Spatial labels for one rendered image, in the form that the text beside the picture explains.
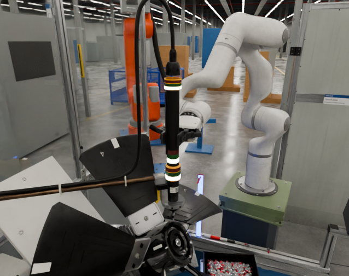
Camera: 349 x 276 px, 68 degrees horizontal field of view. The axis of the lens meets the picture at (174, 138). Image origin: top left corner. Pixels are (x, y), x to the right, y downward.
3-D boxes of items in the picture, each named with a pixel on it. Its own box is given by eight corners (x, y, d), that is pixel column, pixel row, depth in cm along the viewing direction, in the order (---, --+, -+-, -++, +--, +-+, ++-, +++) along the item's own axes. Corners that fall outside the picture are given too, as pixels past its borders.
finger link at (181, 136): (194, 139, 73) (187, 148, 67) (184, 138, 74) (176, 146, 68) (195, 128, 72) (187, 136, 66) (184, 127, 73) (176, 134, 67)
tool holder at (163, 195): (157, 212, 73) (156, 182, 69) (152, 199, 79) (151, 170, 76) (187, 207, 75) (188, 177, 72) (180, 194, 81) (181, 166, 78)
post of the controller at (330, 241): (320, 267, 106) (330, 228, 99) (319, 262, 109) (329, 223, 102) (328, 269, 105) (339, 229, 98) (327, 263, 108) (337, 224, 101)
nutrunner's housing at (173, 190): (168, 214, 76) (167, 49, 60) (165, 206, 79) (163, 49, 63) (181, 212, 77) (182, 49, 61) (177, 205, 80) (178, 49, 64)
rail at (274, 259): (132, 233, 136) (132, 220, 133) (136, 228, 139) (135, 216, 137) (326, 285, 107) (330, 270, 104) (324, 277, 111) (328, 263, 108)
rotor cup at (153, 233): (120, 268, 67) (155, 252, 61) (135, 222, 79) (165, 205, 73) (160, 293, 72) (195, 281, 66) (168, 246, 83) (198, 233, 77)
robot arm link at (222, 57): (195, 33, 92) (160, 110, 90) (238, 47, 89) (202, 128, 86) (197, 46, 101) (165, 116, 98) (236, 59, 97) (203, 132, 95)
